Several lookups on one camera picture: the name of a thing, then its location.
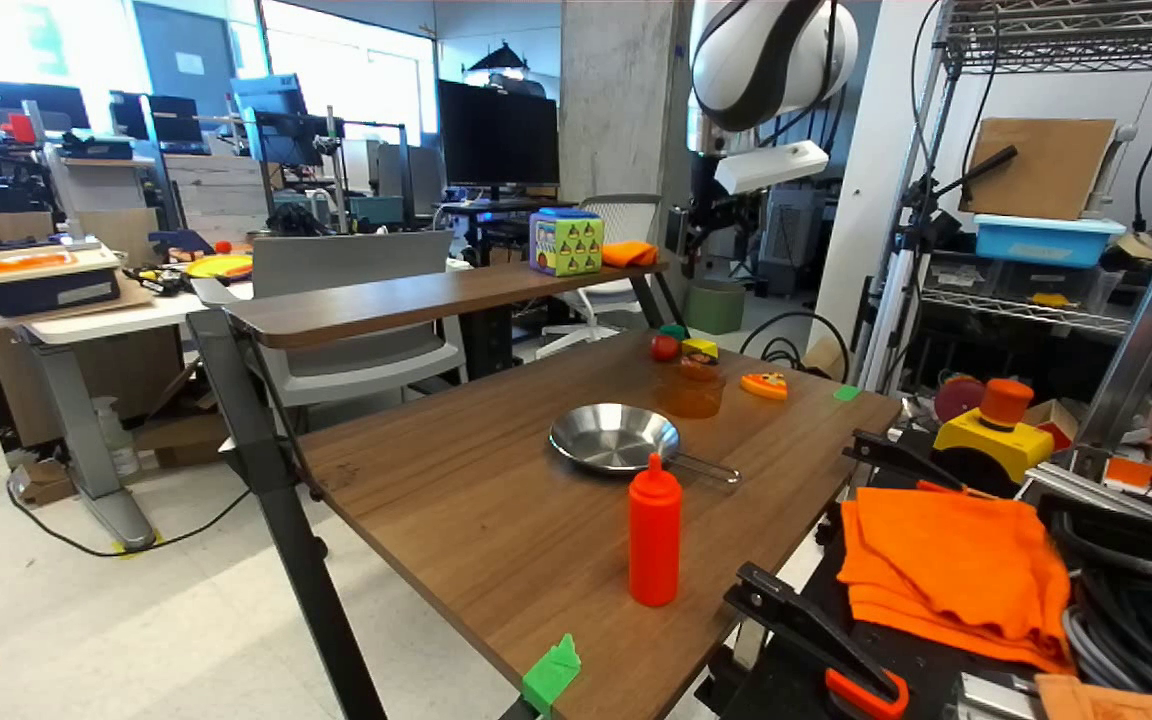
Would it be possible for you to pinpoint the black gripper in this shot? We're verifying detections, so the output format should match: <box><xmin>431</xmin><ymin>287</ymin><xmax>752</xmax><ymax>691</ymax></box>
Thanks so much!
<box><xmin>689</xmin><ymin>184</ymin><xmax>773</xmax><ymax>272</ymax></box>

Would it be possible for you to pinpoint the green waste bin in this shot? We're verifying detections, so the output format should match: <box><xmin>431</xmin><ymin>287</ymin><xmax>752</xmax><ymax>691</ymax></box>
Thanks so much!
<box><xmin>683</xmin><ymin>276</ymin><xmax>749</xmax><ymax>334</ymax></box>

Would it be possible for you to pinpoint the crumpled orange cloth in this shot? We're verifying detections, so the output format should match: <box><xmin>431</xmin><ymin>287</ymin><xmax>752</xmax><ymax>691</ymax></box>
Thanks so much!
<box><xmin>596</xmin><ymin>236</ymin><xmax>662</xmax><ymax>276</ymax></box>

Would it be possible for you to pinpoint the colourful toy cube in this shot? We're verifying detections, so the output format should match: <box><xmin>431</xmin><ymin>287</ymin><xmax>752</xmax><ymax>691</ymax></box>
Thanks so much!
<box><xmin>522</xmin><ymin>205</ymin><xmax>607</xmax><ymax>279</ymax></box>

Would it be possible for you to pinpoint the toy pizza slice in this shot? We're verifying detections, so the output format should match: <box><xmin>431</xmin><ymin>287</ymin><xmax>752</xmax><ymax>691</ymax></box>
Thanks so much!
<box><xmin>737</xmin><ymin>369</ymin><xmax>796</xmax><ymax>404</ymax></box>

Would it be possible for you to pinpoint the amber transparent bowl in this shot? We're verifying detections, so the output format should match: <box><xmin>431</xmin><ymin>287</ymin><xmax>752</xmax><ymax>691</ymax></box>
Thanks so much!
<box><xmin>652</xmin><ymin>358</ymin><xmax>726</xmax><ymax>425</ymax></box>

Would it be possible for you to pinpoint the silver tripod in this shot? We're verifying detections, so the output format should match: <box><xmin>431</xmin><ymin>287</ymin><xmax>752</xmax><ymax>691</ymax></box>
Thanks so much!
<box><xmin>851</xmin><ymin>141</ymin><xmax>1022</xmax><ymax>397</ymax></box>

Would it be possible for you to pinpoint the silver metal pan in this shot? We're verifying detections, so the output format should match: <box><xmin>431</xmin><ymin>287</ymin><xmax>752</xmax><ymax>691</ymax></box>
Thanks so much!
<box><xmin>542</xmin><ymin>398</ymin><xmax>749</xmax><ymax>487</ymax></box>

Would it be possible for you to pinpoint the black monitor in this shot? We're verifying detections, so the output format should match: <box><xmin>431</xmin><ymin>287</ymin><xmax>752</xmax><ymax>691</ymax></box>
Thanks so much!
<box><xmin>434</xmin><ymin>77</ymin><xmax>562</xmax><ymax>191</ymax></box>

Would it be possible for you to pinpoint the dark red disc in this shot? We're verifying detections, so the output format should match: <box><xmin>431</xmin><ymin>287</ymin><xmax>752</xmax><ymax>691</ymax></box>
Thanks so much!
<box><xmin>933</xmin><ymin>372</ymin><xmax>986</xmax><ymax>425</ymax></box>

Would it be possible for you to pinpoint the blue plastic bin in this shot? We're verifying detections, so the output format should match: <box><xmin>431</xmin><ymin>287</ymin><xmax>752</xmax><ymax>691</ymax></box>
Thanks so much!
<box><xmin>973</xmin><ymin>213</ymin><xmax>1128</xmax><ymax>272</ymax></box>

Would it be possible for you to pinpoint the red squeeze bottle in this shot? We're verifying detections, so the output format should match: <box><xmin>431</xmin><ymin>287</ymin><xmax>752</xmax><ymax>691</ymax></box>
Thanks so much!
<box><xmin>623</xmin><ymin>450</ymin><xmax>689</xmax><ymax>610</ymax></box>

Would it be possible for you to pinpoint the cardboard sheet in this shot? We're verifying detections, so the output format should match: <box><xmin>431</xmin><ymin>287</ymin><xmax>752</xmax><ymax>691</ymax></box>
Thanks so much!
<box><xmin>964</xmin><ymin>116</ymin><xmax>1124</xmax><ymax>224</ymax></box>

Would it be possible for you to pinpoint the yellow emergency stop box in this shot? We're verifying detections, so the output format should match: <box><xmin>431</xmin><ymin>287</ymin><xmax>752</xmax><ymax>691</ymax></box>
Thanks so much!
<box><xmin>926</xmin><ymin>374</ymin><xmax>1060</xmax><ymax>490</ymax></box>

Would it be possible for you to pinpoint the dark wooden bench table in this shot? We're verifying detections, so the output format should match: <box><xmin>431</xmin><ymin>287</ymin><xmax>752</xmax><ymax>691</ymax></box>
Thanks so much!
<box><xmin>183</xmin><ymin>257</ymin><xmax>689</xmax><ymax>720</ymax></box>

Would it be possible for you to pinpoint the grey plastic chair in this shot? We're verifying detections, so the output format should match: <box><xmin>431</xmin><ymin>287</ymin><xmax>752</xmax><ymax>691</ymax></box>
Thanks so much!
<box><xmin>248</xmin><ymin>231</ymin><xmax>473</xmax><ymax>410</ymax></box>

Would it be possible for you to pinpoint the folded orange cloth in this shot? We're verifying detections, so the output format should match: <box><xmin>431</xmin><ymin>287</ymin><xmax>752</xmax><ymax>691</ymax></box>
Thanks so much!
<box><xmin>834</xmin><ymin>478</ymin><xmax>1074</xmax><ymax>677</ymax></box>

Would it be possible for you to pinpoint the short green tape strip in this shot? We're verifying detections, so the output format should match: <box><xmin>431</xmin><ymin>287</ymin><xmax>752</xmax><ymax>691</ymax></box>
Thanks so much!
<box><xmin>517</xmin><ymin>630</ymin><xmax>586</xmax><ymax>717</ymax></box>

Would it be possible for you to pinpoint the white height-adjustable desk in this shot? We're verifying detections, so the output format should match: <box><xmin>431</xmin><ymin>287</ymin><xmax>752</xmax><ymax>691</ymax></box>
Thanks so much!
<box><xmin>0</xmin><ymin>236</ymin><xmax>259</xmax><ymax>552</ymax></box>

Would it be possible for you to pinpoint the device with orange top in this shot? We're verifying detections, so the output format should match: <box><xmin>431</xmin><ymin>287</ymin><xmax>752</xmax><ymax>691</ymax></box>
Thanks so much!
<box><xmin>0</xmin><ymin>239</ymin><xmax>126</xmax><ymax>321</ymax></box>

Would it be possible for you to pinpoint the thin black floor cable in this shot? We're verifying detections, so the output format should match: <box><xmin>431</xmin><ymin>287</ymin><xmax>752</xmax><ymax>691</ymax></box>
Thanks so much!
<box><xmin>733</xmin><ymin>309</ymin><xmax>857</xmax><ymax>385</ymax></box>

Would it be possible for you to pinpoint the black clamp orange handle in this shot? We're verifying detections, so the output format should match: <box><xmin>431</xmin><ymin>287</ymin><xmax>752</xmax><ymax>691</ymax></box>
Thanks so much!
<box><xmin>725</xmin><ymin>561</ymin><xmax>916</xmax><ymax>720</ymax></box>
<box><xmin>849</xmin><ymin>425</ymin><xmax>960</xmax><ymax>487</ymax></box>

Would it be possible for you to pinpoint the metal wire shelf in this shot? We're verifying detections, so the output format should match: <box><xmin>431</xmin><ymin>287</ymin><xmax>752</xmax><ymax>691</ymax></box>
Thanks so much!
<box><xmin>911</xmin><ymin>0</ymin><xmax>1152</xmax><ymax>353</ymax></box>

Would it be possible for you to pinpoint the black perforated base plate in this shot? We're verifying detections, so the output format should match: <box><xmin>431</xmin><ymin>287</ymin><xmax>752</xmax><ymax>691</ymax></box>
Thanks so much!
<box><xmin>692</xmin><ymin>397</ymin><xmax>1152</xmax><ymax>720</ymax></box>

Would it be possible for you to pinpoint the black cable coil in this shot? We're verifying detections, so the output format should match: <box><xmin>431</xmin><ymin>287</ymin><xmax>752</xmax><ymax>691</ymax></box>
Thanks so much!
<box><xmin>1049</xmin><ymin>511</ymin><xmax>1152</xmax><ymax>670</ymax></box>

